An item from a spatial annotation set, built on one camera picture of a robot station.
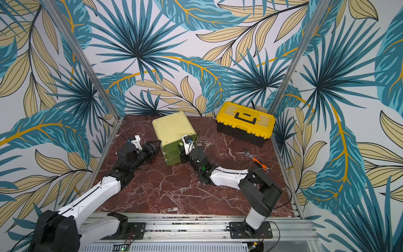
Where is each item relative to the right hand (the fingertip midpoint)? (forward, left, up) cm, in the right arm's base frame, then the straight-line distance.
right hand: (182, 143), depth 83 cm
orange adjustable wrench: (-5, -47, -19) cm, 51 cm away
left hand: (-2, +11, +2) cm, 11 cm away
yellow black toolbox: (+14, -41, -3) cm, 43 cm away
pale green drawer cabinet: (+6, +6, +4) cm, 10 cm away
